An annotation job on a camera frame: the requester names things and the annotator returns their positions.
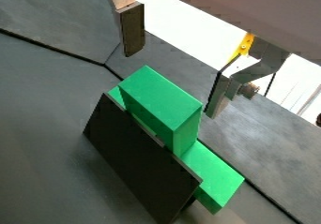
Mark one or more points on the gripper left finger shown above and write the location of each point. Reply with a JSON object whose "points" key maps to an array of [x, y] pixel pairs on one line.
{"points": [[130, 13]]}

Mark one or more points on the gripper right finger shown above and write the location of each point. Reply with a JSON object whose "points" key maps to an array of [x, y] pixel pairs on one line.
{"points": [[270, 58]]}

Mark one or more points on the black fixture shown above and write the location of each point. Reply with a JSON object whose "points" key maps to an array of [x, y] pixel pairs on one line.
{"points": [[158, 178]]}

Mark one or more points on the green U-shaped object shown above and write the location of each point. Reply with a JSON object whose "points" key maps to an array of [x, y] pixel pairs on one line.
{"points": [[170, 112]]}

